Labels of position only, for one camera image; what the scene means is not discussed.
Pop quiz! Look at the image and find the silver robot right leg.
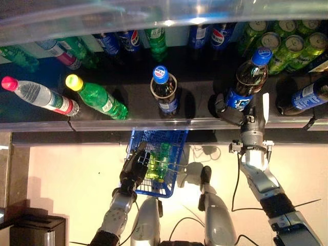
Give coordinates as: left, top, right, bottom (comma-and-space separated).
198, 165, 238, 246

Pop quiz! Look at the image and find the blue plastic shopping basket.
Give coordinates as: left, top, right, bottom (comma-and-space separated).
124, 129, 190, 198

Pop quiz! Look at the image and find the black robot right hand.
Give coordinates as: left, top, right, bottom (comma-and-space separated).
214, 92, 270, 132

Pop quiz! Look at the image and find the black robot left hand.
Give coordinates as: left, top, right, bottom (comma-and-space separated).
119, 143, 150, 193

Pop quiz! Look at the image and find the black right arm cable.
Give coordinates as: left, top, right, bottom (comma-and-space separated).
231, 152, 263, 212

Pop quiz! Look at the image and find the silver robot leg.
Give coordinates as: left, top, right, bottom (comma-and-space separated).
198, 165, 238, 246
130, 196, 165, 246

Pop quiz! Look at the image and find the black box stand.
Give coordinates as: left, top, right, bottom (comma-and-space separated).
9, 214, 68, 246

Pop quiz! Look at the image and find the silver robot left leg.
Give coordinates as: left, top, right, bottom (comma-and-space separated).
130, 196, 165, 246

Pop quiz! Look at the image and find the blue label Pepsi bottle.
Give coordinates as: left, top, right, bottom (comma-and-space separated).
189, 24, 210, 50
224, 47, 272, 112
96, 33, 121, 56
150, 65, 180, 118
210, 23, 236, 51
278, 75, 328, 115
119, 30, 141, 54

